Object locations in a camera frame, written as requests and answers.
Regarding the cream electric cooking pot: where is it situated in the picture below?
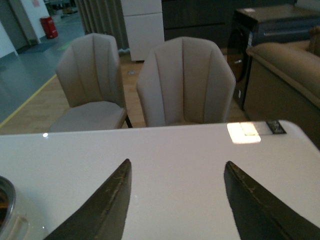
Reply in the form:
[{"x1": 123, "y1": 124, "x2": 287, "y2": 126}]
[{"x1": 0, "y1": 175, "x2": 48, "y2": 240}]

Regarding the beige chair left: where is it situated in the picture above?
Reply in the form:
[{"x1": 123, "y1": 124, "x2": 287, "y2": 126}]
[{"x1": 49, "y1": 33, "x2": 132, "y2": 132}]

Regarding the brown sofa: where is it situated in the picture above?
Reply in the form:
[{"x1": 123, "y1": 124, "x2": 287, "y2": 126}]
[{"x1": 244, "y1": 25, "x2": 320, "y2": 147}]

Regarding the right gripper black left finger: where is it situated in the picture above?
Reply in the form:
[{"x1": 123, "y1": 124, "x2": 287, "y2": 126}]
[{"x1": 46, "y1": 158, "x2": 132, "y2": 240}]

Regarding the dark kitchen counter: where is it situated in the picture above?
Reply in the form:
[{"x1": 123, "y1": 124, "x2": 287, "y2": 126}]
[{"x1": 161, "y1": 0, "x2": 295, "y2": 46}]

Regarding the black appliance box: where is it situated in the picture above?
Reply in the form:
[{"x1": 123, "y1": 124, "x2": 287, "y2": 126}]
[{"x1": 227, "y1": 4, "x2": 320, "y2": 110}]

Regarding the white pillar cabinet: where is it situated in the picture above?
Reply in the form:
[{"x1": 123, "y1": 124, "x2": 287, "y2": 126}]
[{"x1": 121, "y1": 0, "x2": 165, "y2": 62}]

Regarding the red cabinet box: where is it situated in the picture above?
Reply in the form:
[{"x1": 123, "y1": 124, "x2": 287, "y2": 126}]
[{"x1": 40, "y1": 16, "x2": 58, "y2": 39}]

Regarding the beige chair right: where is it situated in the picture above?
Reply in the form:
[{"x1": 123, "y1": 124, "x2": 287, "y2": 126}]
[{"x1": 136, "y1": 36, "x2": 236, "y2": 127}]

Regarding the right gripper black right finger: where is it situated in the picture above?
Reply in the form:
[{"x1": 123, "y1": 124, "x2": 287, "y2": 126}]
[{"x1": 223, "y1": 161, "x2": 320, "y2": 240}]

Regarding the table label sticker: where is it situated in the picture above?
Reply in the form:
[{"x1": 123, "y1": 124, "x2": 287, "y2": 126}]
[{"x1": 240, "y1": 120, "x2": 287, "y2": 136}]

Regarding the beige chair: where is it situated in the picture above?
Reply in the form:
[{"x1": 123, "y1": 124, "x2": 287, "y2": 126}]
[
  {"x1": 49, "y1": 33, "x2": 132, "y2": 132},
  {"x1": 136, "y1": 36, "x2": 236, "y2": 127}
]

